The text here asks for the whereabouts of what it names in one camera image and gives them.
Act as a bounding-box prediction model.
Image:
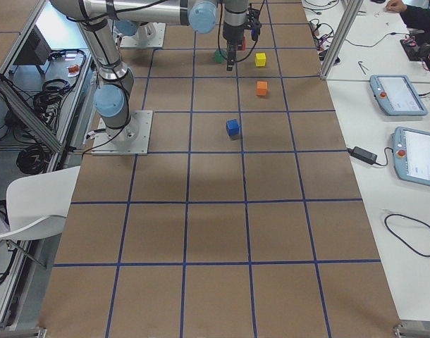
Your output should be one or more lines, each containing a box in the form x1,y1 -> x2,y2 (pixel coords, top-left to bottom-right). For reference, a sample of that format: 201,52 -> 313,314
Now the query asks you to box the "aluminium frame post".
319,0 -> 363,80

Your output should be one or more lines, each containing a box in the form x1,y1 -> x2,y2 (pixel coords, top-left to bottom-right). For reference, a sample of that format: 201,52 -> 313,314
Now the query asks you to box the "blue teach pendant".
369,75 -> 428,116
392,127 -> 430,186

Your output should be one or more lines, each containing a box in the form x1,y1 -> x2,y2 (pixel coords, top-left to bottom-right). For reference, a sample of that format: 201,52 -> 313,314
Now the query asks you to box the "orange snack packet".
68,65 -> 80,75

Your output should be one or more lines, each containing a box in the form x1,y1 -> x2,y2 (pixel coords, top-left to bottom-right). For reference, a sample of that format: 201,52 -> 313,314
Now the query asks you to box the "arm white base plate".
115,20 -> 166,49
90,111 -> 154,156

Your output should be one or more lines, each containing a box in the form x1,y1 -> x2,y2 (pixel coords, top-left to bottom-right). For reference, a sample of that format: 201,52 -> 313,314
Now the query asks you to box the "orange wooden block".
256,81 -> 268,97

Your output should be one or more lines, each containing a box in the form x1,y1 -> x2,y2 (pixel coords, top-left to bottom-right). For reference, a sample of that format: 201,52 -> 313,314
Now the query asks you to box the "person's hand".
385,0 -> 407,13

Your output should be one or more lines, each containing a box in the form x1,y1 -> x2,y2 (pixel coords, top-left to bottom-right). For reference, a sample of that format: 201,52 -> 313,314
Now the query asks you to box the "far blue teach pendant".
369,75 -> 428,116

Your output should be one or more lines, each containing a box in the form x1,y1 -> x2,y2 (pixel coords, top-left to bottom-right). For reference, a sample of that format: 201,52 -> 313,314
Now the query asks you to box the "yellow wooden block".
254,53 -> 267,68

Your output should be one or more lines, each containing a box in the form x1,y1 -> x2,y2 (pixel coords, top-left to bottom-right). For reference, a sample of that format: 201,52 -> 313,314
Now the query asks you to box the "metal allen key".
357,61 -> 369,75

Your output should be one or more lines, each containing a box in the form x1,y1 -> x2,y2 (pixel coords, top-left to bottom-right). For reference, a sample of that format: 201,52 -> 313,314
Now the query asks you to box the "black power adapter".
348,146 -> 377,165

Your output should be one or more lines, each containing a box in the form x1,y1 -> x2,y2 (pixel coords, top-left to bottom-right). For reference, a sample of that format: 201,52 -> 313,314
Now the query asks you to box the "near blue teach pendant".
392,127 -> 430,186

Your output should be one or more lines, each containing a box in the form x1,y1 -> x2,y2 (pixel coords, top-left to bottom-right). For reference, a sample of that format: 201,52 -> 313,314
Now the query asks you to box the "black coiled cable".
16,143 -> 54,175

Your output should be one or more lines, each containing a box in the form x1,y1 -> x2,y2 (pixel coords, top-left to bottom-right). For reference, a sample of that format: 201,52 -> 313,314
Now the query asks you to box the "green wooden block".
213,49 -> 227,64

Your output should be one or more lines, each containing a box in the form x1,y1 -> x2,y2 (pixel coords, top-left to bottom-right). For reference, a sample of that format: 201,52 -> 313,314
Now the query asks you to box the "white chair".
0,166 -> 80,241

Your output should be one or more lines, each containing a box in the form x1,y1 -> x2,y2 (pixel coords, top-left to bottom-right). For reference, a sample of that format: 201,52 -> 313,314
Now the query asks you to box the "red wooden block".
240,36 -> 246,51

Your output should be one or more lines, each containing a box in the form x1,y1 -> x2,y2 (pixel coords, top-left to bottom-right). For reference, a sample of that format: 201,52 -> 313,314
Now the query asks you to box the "brown grid paper mat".
39,1 -> 399,337

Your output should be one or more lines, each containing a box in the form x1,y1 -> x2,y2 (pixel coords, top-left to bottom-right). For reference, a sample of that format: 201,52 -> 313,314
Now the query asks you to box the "blue wooden block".
226,119 -> 240,138

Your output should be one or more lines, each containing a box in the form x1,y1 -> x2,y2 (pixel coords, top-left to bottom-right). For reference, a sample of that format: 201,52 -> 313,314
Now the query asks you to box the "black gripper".
223,21 -> 245,71

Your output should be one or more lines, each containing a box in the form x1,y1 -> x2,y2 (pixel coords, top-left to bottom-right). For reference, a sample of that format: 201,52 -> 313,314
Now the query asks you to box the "black electronic device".
400,37 -> 430,61

